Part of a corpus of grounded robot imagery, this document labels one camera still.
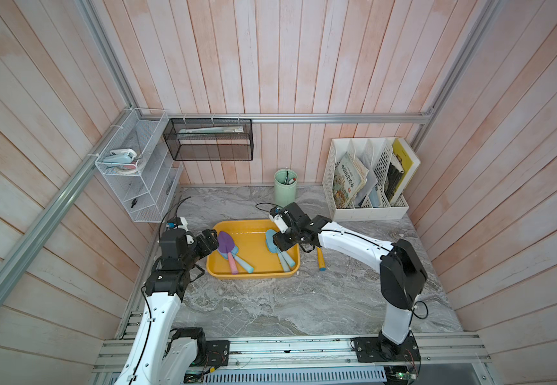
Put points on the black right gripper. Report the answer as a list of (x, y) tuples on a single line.
[(279, 241)]

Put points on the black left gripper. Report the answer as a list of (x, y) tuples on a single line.
[(212, 241)]

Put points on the purple toy shovel pink handle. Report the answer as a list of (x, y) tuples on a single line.
[(226, 245)]

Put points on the light blue toy shovel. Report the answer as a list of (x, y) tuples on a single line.
[(285, 259)]

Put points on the yellow toy shovel orange handle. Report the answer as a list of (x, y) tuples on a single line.
[(320, 260)]

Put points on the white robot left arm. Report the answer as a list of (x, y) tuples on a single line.
[(163, 308)]

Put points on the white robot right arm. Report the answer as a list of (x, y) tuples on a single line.
[(402, 274)]

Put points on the yellow plastic storage tray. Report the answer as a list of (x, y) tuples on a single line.
[(249, 237)]

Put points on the green cylindrical pen cup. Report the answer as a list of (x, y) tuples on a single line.
[(284, 194)]

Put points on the illustrated children's book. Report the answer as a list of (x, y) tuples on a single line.
[(350, 177)]

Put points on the white file organizer rack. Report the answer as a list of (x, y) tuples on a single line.
[(370, 203)]

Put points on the white stapler on shelf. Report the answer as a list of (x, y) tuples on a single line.
[(124, 159)]

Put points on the yellow cover book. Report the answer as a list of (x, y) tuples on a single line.
[(408, 161)]

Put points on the blue toy shovel teal handle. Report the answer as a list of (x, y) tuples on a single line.
[(237, 261)]

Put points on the black wire mesh basket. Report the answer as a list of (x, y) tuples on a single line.
[(210, 139)]

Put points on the white wire mesh shelf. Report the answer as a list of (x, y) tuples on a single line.
[(147, 191)]

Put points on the aluminium frame rail back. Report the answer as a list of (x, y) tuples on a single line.
[(302, 118)]

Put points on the aluminium frame rail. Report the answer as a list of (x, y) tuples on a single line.
[(302, 118), (474, 39), (27, 248)]

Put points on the aluminium frame rail left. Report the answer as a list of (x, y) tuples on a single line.
[(27, 248)]

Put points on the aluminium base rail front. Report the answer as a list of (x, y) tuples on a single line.
[(437, 358)]

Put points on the aluminium frame rail right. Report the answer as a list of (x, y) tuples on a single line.
[(474, 39)]

